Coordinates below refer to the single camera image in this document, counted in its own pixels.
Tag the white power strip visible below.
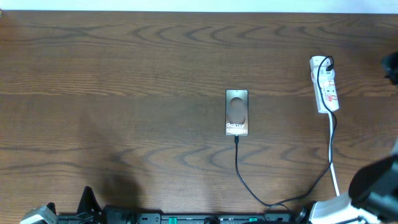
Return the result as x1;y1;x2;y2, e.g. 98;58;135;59
309;55;340;114

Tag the white power strip cord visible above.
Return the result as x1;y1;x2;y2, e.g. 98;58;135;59
327;111;341;197

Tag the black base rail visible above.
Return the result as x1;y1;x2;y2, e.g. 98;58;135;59
55;212;299;224

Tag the white USB charger adapter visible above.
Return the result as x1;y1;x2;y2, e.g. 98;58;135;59
310;56;335;83

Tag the black USB charging cable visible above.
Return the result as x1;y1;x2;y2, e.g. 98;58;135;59
234;55;338;208

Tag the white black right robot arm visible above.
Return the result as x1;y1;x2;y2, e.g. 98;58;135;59
307;55;397;223

